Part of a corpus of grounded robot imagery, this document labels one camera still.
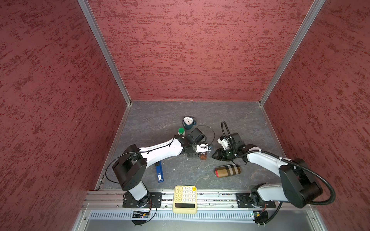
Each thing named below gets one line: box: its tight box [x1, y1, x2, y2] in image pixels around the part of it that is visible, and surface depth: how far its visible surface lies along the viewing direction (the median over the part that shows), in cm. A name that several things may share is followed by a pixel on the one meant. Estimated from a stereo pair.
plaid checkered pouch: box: [214, 164, 242, 178], surface depth 83 cm
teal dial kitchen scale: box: [182, 115, 198, 130], surface depth 105 cm
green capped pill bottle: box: [177, 127, 185, 135], surface depth 94 cm
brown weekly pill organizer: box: [199, 151, 207, 161], surface depth 91 cm
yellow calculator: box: [172, 184, 199, 215], surface depth 74 cm
